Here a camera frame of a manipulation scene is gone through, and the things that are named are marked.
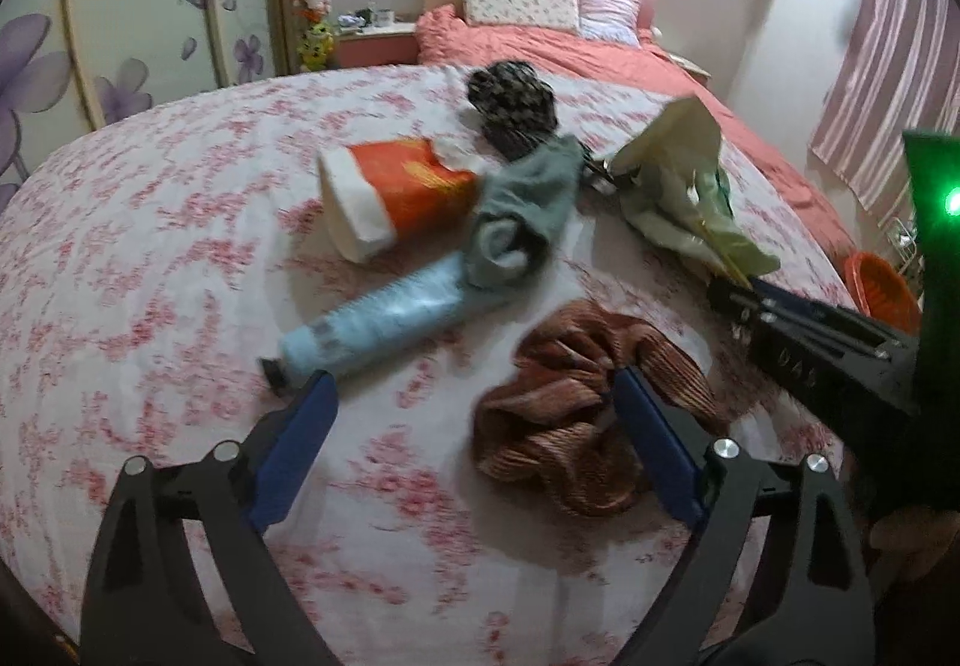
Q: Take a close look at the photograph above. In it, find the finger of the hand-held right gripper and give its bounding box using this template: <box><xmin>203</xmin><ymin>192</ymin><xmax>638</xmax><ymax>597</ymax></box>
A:
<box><xmin>707</xmin><ymin>278</ymin><xmax>880</xmax><ymax>368</ymax></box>
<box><xmin>752</xmin><ymin>276</ymin><xmax>914</xmax><ymax>357</ymax></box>

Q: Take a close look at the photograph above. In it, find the orange plastic basket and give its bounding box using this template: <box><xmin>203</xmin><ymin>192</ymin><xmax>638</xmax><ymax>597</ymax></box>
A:
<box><xmin>844</xmin><ymin>251</ymin><xmax>923</xmax><ymax>335</ymax></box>

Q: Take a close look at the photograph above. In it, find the person's right hand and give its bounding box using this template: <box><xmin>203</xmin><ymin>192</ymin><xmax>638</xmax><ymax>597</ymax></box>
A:
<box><xmin>871</xmin><ymin>507</ymin><xmax>960</xmax><ymax>592</ymax></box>

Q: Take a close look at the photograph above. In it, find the white wire rack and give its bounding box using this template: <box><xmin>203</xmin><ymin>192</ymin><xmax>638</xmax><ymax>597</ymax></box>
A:
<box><xmin>885</xmin><ymin>216</ymin><xmax>928</xmax><ymax>278</ymax></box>

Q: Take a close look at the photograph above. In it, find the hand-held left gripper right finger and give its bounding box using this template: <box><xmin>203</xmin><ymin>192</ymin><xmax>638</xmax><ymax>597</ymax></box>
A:
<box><xmin>610</xmin><ymin>366</ymin><xmax>875</xmax><ymax>666</ymax></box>

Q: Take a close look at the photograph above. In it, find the brown pleated scrunchie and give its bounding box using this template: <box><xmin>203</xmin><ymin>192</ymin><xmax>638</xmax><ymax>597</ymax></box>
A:
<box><xmin>472</xmin><ymin>301</ymin><xmax>734</xmax><ymax>518</ymax></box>

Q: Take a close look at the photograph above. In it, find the light blue tube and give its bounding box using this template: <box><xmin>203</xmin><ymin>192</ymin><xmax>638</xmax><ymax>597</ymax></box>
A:
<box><xmin>257</xmin><ymin>253</ymin><xmax>485</xmax><ymax>398</ymax></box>

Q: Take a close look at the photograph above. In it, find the pink nightstand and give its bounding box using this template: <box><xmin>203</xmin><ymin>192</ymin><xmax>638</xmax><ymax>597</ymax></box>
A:
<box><xmin>333</xmin><ymin>21</ymin><xmax>420</xmax><ymax>69</ymax></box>

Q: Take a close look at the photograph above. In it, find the pink striped pillow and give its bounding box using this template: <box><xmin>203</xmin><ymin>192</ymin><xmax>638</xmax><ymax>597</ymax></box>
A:
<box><xmin>577</xmin><ymin>0</ymin><xmax>644</xmax><ymax>46</ymax></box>

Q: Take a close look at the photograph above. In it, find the floral pillow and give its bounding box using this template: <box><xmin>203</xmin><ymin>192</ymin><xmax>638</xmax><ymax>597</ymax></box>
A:
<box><xmin>460</xmin><ymin>0</ymin><xmax>581</xmax><ymax>34</ymax></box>

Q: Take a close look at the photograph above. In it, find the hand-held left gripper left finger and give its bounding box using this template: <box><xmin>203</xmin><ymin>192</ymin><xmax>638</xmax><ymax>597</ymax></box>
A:
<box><xmin>79</xmin><ymin>370</ymin><xmax>340</xmax><ymax>666</ymax></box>

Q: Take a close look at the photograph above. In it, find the black floral scrunchie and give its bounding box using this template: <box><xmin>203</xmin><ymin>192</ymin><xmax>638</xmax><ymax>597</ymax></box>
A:
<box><xmin>465</xmin><ymin>61</ymin><xmax>554</xmax><ymax>121</ymax></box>

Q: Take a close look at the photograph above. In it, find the grey-green sock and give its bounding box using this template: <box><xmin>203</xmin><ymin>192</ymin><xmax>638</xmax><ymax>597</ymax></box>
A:
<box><xmin>463</xmin><ymin>136</ymin><xmax>587</xmax><ymax>293</ymax></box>

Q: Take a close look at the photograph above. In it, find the pale green plastic bag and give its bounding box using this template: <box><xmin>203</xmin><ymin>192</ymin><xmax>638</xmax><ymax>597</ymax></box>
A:
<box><xmin>607</xmin><ymin>96</ymin><xmax>782</xmax><ymax>278</ymax></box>

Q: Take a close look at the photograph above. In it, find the pink floral bedspread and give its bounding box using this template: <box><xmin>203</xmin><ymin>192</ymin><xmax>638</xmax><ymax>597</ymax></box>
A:
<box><xmin>0</xmin><ymin>62</ymin><xmax>861</xmax><ymax>666</ymax></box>

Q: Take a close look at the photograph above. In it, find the wooden bedside table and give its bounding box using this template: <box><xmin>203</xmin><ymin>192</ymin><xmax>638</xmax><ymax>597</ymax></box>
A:
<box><xmin>666</xmin><ymin>52</ymin><xmax>713</xmax><ymax>86</ymax></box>

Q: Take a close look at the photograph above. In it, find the coral duvet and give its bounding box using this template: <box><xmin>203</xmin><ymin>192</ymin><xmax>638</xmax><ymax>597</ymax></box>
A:
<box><xmin>415</xmin><ymin>4</ymin><xmax>861</xmax><ymax>256</ymax></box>

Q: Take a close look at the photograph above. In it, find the pink striped curtain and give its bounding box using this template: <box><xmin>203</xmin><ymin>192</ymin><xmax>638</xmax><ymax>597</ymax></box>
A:
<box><xmin>808</xmin><ymin>0</ymin><xmax>960</xmax><ymax>226</ymax></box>

